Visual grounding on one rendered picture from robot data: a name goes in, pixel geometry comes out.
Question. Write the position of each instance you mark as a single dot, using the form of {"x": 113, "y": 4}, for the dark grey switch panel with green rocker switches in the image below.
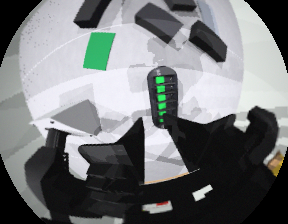
{"x": 163, "y": 93}

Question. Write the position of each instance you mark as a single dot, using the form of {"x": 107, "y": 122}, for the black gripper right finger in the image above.
{"x": 192, "y": 139}

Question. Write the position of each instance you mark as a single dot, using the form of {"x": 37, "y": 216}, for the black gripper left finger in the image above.
{"x": 129, "y": 150}

